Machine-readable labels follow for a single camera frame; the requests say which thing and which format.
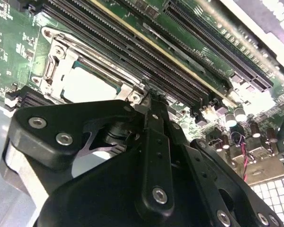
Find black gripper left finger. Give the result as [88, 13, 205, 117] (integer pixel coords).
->
[8, 91, 175, 217]

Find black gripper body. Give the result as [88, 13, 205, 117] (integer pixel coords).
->
[36, 148, 218, 227]

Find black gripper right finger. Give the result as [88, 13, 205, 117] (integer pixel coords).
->
[164, 96, 284, 227]

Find silver CPU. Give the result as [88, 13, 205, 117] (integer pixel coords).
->
[61, 60, 123, 103]

